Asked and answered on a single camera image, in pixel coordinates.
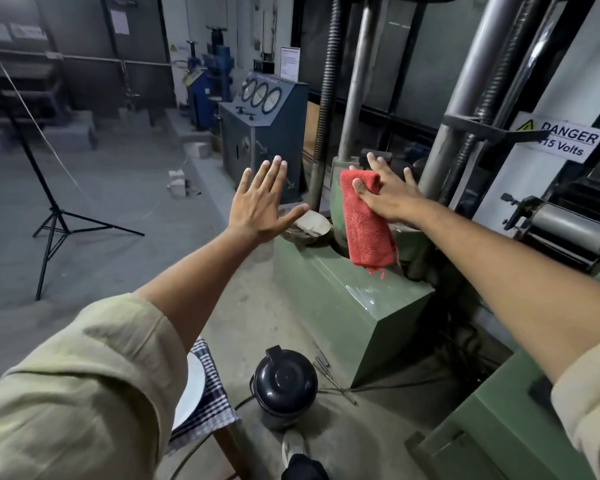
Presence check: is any person's right hand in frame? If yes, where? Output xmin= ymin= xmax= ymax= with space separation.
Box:
xmin=352 ymin=152 xmax=431 ymax=223

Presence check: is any person's left hand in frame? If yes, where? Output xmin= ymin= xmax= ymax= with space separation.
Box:
xmin=228 ymin=156 xmax=311 ymax=244

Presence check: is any red terry cloth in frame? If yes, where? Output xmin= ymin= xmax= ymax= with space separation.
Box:
xmin=340 ymin=169 xmax=400 ymax=281

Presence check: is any person's right forearm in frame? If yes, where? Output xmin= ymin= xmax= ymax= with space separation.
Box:
xmin=405 ymin=200 xmax=600 ymax=385

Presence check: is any person's left forearm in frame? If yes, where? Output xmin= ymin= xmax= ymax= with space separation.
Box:
xmin=135 ymin=225 xmax=261 ymax=353

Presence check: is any metal bowl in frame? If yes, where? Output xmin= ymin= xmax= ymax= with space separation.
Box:
xmin=280 ymin=211 xmax=334 ymax=245

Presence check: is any grey gauge control console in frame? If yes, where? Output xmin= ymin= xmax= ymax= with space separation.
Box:
xmin=219 ymin=72 xmax=310 ymax=203

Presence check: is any green machine base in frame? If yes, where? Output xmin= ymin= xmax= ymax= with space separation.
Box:
xmin=272 ymin=155 xmax=437 ymax=390

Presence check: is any threaded steel rod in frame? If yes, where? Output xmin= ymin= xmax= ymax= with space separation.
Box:
xmin=307 ymin=0 xmax=344 ymax=210
xmin=437 ymin=0 xmax=547 ymax=208

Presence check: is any blue press machine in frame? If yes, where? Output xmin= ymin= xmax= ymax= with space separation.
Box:
xmin=185 ymin=27 xmax=235 ymax=133

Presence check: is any white framed notice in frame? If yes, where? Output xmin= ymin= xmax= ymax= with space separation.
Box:
xmin=280 ymin=46 xmax=301 ymax=81

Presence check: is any smooth steel column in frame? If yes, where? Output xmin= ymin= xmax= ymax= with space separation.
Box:
xmin=417 ymin=0 xmax=527 ymax=201
xmin=337 ymin=0 xmax=387 ymax=163

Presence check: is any bundle of metal rods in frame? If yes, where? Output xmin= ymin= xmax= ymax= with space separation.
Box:
xmin=312 ymin=347 xmax=359 ymax=407

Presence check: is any black tripod stand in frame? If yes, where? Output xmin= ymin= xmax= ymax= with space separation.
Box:
xmin=7 ymin=115 xmax=145 ymax=301

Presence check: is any checkered cloth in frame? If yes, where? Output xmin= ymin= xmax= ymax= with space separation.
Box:
xmin=167 ymin=339 xmax=241 ymax=456

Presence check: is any white plate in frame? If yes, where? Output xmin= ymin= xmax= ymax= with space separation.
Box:
xmin=172 ymin=352 xmax=206 ymax=431

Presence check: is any white warning sign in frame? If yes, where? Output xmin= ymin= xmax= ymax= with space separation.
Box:
xmin=510 ymin=117 xmax=600 ymax=163

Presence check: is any person's grey shoe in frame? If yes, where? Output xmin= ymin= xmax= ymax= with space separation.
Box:
xmin=281 ymin=429 xmax=311 ymax=476

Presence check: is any wooden stool leg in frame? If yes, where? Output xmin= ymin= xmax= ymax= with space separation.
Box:
xmin=212 ymin=424 xmax=253 ymax=480

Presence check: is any person's black trouser leg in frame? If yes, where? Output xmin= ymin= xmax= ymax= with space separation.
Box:
xmin=281 ymin=454 xmax=330 ymax=480

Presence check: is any green metal cabinet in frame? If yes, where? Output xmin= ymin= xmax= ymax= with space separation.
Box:
xmin=405 ymin=255 xmax=600 ymax=480

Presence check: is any beige left shirt sleeve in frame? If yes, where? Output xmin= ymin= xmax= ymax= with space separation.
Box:
xmin=0 ymin=293 xmax=189 ymax=480

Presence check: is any beige shirt sleeve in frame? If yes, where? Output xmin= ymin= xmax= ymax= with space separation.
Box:
xmin=0 ymin=293 xmax=189 ymax=480
xmin=551 ymin=331 xmax=600 ymax=480

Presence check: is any beige right shirt sleeve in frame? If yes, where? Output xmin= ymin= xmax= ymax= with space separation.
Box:
xmin=551 ymin=331 xmax=600 ymax=480

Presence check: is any black crosshead bracket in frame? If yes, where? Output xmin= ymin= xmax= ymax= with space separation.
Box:
xmin=442 ymin=112 xmax=552 ymax=146

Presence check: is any thin white cord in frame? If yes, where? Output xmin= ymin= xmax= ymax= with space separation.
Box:
xmin=0 ymin=40 xmax=186 ymax=221

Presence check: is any drum recorder with roller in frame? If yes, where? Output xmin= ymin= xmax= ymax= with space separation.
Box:
xmin=500 ymin=192 xmax=600 ymax=273

